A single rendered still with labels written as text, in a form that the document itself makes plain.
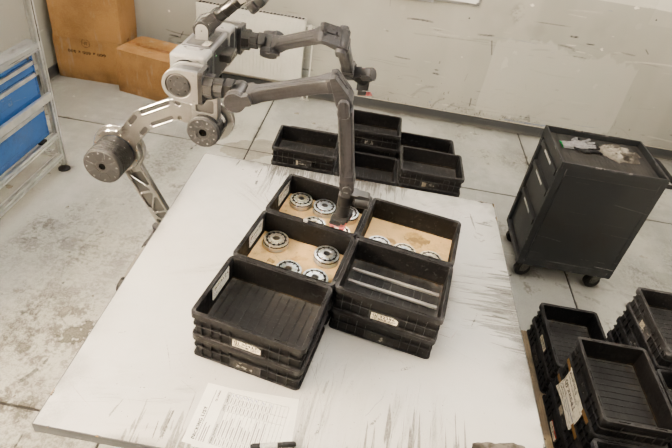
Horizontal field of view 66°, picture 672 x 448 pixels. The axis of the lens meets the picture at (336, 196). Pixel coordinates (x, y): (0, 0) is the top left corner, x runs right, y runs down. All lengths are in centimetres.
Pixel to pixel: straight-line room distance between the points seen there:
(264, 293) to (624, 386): 158
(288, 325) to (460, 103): 372
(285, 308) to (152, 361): 48
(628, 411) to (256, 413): 152
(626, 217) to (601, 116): 223
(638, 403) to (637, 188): 126
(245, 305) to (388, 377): 57
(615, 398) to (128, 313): 198
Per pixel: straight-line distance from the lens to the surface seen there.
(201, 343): 188
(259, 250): 212
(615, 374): 267
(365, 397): 190
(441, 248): 230
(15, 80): 364
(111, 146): 253
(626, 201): 340
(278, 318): 189
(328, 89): 177
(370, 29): 494
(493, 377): 209
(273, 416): 182
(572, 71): 528
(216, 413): 183
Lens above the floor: 227
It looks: 36 degrees down
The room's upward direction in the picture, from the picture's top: 9 degrees clockwise
